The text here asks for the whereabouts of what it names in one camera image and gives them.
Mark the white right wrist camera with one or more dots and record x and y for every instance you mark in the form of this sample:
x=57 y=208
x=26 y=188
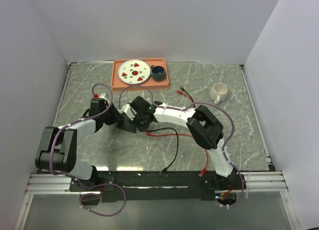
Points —
x=126 y=109

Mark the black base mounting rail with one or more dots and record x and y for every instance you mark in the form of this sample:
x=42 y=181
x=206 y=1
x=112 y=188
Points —
x=155 y=185

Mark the white strawberry pattern plate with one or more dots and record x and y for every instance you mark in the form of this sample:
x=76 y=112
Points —
x=134 y=72

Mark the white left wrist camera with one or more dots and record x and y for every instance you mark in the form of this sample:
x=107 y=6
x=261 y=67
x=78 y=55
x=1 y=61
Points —
x=102 y=96

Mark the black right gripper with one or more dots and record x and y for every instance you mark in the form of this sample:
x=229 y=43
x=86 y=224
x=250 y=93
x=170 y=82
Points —
x=141 y=128

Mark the dark blue mug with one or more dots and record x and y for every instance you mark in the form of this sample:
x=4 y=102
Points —
x=158 y=73

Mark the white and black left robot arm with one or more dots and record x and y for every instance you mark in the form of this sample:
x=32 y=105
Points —
x=57 y=151

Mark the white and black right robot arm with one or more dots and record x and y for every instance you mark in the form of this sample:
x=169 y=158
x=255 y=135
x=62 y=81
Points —
x=204 y=126

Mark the white ceramic mug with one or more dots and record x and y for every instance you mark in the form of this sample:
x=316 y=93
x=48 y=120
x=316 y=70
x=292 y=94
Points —
x=218 y=93

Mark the black network switch box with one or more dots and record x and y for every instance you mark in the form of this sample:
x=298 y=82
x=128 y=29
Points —
x=126 y=124

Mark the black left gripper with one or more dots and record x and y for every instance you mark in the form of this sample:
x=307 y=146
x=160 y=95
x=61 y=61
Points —
x=116 y=115

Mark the salmon pink tray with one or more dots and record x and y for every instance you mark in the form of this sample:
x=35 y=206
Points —
x=118 y=85

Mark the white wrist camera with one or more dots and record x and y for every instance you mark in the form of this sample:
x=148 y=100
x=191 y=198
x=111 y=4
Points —
x=126 y=109
x=102 y=96

